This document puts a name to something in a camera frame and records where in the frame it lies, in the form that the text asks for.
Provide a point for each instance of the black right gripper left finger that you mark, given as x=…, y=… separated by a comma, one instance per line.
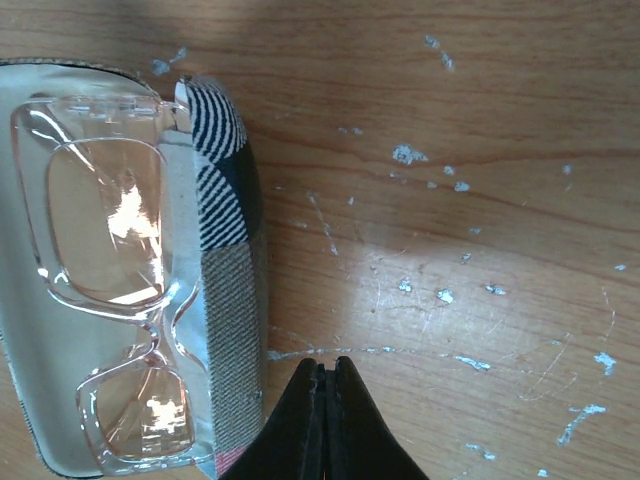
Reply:
x=291, y=444

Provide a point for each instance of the plaid glasses case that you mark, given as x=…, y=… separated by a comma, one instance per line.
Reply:
x=234, y=293

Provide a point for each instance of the light blue cleaning cloth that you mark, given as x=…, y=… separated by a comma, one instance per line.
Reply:
x=50, y=347

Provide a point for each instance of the orange sunglasses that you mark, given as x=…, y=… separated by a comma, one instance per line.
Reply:
x=106, y=181

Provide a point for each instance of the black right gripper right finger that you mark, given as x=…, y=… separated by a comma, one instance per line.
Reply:
x=359, y=444

